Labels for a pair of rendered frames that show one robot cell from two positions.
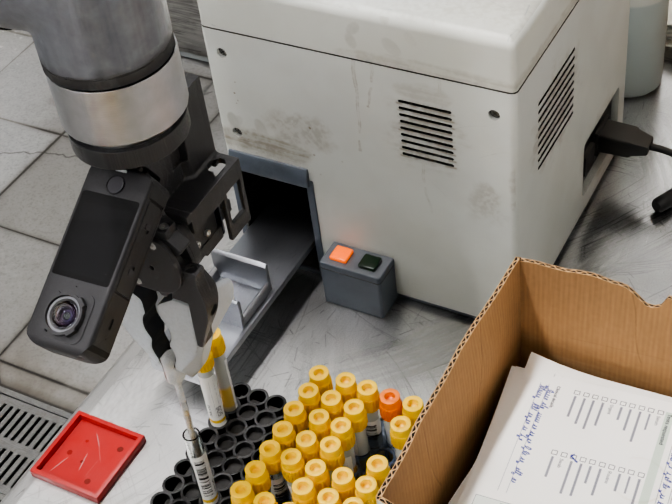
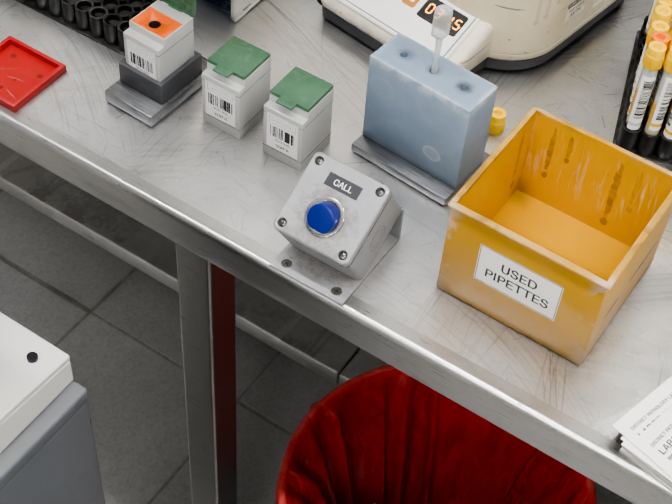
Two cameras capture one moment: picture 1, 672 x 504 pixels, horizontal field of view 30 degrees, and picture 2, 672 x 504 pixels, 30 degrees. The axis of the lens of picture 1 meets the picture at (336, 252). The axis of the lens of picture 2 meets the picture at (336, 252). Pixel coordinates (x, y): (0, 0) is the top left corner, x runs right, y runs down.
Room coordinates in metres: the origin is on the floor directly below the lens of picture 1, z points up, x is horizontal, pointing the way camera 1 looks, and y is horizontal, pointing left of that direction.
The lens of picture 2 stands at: (0.41, 1.07, 1.65)
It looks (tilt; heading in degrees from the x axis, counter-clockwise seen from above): 50 degrees down; 266
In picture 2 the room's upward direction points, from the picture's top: 5 degrees clockwise
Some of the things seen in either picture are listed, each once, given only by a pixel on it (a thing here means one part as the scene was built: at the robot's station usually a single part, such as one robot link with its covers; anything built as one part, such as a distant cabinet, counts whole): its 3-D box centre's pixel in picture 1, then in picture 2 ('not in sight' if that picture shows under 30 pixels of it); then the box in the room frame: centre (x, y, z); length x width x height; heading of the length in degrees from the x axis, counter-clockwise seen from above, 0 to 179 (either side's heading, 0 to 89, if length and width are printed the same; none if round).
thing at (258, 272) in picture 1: (242, 277); not in sight; (0.79, 0.08, 0.92); 0.21 x 0.07 x 0.05; 146
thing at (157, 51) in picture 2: not in sight; (160, 49); (0.52, 0.23, 0.92); 0.05 x 0.04 x 0.06; 54
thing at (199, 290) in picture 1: (181, 289); not in sight; (0.57, 0.10, 1.13); 0.05 x 0.02 x 0.09; 57
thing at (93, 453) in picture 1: (88, 455); (12, 73); (0.65, 0.22, 0.88); 0.07 x 0.07 x 0.01; 56
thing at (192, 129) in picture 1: (154, 184); not in sight; (0.60, 0.10, 1.19); 0.09 x 0.08 x 0.12; 147
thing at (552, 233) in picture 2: not in sight; (556, 234); (0.19, 0.43, 0.93); 0.13 x 0.13 x 0.10; 56
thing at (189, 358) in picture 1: (206, 315); not in sight; (0.59, 0.09, 1.09); 0.06 x 0.03 x 0.09; 147
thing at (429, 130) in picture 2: not in sight; (426, 115); (0.29, 0.31, 0.92); 0.10 x 0.07 x 0.10; 141
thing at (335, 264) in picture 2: not in sight; (351, 203); (0.35, 0.40, 0.92); 0.13 x 0.07 x 0.08; 56
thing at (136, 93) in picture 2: not in sight; (161, 73); (0.52, 0.23, 0.89); 0.09 x 0.05 x 0.04; 54
